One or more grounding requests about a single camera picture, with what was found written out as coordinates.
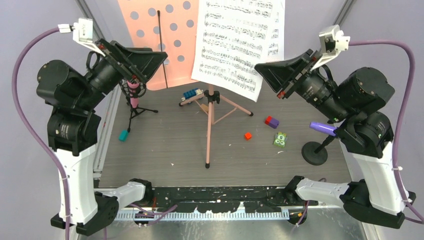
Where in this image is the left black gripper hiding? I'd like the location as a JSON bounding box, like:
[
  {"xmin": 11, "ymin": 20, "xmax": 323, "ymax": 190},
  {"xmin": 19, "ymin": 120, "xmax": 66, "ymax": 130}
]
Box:
[{"xmin": 76, "ymin": 37, "xmax": 168, "ymax": 111}]

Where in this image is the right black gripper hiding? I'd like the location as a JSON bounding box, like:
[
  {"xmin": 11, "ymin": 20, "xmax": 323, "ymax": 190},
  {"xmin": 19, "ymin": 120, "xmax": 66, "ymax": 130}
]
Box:
[{"xmin": 254, "ymin": 47, "xmax": 351, "ymax": 123}]

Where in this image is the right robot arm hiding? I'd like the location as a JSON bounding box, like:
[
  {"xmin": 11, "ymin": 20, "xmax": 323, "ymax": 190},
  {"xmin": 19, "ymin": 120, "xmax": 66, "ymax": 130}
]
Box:
[{"xmin": 254, "ymin": 50, "xmax": 416, "ymax": 229}]

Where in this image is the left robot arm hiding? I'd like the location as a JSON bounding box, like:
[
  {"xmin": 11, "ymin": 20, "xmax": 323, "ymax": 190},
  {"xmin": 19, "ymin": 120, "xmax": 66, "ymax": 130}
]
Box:
[{"xmin": 36, "ymin": 39, "xmax": 168, "ymax": 236}]

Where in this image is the pink microphone on tripod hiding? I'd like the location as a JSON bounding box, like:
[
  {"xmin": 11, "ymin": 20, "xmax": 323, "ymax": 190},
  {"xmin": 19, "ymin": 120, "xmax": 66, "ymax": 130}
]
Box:
[{"xmin": 119, "ymin": 80, "xmax": 159, "ymax": 133}]

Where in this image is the red purple brick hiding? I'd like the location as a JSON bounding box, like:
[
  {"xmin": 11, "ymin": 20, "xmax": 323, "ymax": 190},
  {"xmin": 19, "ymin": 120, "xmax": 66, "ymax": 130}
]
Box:
[{"xmin": 264, "ymin": 116, "xmax": 280, "ymax": 129}]

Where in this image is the blue white toy car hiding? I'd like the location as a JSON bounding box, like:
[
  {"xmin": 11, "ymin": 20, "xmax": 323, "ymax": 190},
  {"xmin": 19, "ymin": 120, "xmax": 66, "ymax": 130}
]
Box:
[{"xmin": 181, "ymin": 88, "xmax": 204, "ymax": 101}]

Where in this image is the green owl number tile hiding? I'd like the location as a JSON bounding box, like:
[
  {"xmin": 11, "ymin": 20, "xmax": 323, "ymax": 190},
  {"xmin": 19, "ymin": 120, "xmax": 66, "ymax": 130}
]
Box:
[{"xmin": 273, "ymin": 132, "xmax": 287, "ymax": 148}]

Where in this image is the small red cube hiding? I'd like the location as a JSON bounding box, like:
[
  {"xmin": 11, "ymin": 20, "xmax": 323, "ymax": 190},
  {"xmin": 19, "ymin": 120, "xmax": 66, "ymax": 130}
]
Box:
[{"xmin": 244, "ymin": 132, "xmax": 253, "ymax": 141}]

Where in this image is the small wooden block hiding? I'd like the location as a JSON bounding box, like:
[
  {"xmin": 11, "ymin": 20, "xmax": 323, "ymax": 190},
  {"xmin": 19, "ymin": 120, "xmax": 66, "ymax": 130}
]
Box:
[{"xmin": 200, "ymin": 104, "xmax": 209, "ymax": 114}]

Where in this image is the teal block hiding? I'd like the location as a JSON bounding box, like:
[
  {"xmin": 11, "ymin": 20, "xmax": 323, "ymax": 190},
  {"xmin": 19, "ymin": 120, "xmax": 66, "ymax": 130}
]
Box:
[{"xmin": 118, "ymin": 130, "xmax": 129, "ymax": 142}]

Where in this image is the purple microphone on round base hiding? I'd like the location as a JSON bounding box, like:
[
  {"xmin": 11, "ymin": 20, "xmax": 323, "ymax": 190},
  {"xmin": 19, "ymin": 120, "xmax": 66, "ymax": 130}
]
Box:
[{"xmin": 301, "ymin": 121, "xmax": 337, "ymax": 166}]

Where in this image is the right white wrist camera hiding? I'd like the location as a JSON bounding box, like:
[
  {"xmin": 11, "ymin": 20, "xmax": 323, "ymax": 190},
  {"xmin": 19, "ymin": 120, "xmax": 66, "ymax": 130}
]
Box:
[{"xmin": 312, "ymin": 24, "xmax": 351, "ymax": 70}]

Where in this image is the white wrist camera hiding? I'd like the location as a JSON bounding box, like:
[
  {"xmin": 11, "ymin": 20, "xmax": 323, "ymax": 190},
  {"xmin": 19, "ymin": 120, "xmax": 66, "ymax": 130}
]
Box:
[
  {"xmin": 312, "ymin": 24, "xmax": 351, "ymax": 70},
  {"xmin": 57, "ymin": 18, "xmax": 106, "ymax": 57}
]

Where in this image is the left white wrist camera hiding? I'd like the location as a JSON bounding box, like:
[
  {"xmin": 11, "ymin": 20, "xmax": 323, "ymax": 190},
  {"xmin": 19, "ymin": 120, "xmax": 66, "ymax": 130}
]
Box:
[{"xmin": 57, "ymin": 18, "xmax": 106, "ymax": 57}]

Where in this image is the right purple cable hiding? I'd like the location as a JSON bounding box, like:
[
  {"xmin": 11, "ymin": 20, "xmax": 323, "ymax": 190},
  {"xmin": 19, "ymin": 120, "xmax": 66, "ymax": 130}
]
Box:
[{"xmin": 348, "ymin": 40, "xmax": 424, "ymax": 225}]

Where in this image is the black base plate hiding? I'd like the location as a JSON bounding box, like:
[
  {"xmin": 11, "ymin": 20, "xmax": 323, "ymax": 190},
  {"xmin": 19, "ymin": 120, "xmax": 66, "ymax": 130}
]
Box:
[{"xmin": 134, "ymin": 186, "xmax": 306, "ymax": 213}]

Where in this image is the slotted cable duct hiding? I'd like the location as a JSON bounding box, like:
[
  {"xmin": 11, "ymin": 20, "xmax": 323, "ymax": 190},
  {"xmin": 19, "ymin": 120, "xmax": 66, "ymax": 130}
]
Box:
[{"xmin": 115, "ymin": 209, "xmax": 290, "ymax": 222}]

